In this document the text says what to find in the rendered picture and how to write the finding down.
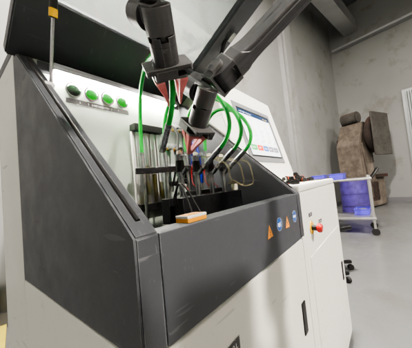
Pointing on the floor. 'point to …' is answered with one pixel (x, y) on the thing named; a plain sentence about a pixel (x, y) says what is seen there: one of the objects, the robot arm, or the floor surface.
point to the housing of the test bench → (11, 206)
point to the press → (364, 148)
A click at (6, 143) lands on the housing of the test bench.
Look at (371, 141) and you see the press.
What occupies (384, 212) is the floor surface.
